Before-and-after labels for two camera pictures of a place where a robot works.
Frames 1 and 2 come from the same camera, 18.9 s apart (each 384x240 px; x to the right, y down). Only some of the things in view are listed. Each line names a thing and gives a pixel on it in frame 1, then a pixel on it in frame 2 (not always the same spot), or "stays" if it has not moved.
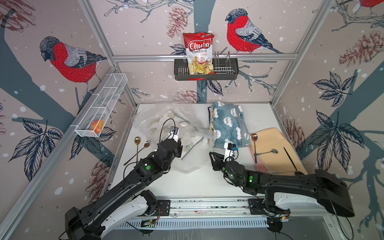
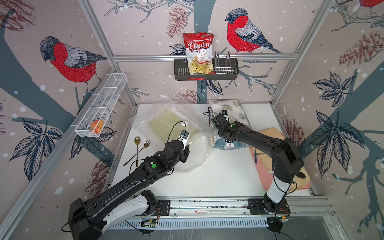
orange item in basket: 97,126 stays
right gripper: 218,162 → 231,125
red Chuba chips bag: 199,52 stays
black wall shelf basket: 223,69 stays
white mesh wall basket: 93,120 stays
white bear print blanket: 192,129 → 234,108
